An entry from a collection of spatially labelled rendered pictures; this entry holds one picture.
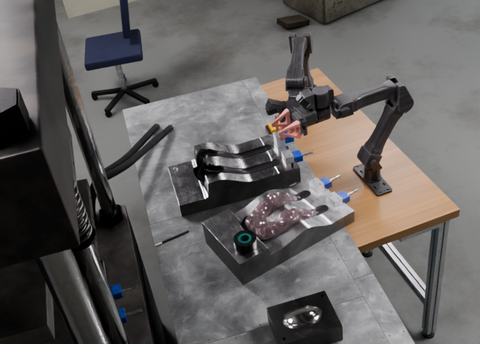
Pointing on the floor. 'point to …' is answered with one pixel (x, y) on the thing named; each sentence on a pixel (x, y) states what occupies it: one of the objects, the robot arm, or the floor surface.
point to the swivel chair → (117, 56)
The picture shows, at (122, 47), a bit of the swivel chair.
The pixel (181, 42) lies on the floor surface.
